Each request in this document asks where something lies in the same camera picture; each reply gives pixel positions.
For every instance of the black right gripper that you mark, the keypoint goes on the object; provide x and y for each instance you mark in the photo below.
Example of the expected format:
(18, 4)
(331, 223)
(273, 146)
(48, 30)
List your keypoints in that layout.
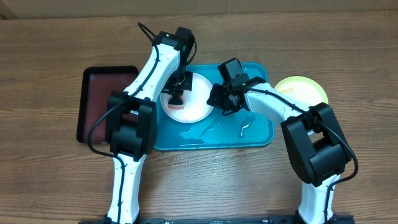
(216, 97)

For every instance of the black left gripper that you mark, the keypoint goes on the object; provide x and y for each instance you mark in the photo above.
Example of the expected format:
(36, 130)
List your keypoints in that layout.
(187, 87)

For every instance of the white plate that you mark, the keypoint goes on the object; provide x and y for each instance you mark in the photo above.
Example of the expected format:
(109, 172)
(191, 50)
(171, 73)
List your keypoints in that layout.
(195, 107)

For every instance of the yellow plate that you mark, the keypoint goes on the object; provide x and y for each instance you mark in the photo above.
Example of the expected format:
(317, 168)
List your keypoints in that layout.
(302, 89)

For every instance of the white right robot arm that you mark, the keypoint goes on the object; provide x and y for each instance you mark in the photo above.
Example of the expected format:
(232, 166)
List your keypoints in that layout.
(317, 148)

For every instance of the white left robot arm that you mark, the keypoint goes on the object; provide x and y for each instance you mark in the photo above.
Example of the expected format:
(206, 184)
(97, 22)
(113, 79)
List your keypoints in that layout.
(131, 118)

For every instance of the teal plastic tray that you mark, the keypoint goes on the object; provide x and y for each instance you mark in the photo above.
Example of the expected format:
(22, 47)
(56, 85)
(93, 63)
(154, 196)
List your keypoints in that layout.
(241, 129)

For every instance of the black rectangular tray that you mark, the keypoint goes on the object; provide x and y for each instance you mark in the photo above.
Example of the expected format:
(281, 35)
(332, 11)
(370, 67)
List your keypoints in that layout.
(97, 85)

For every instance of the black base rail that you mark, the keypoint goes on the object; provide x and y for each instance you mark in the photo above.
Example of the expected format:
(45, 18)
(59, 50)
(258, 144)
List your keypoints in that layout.
(273, 219)

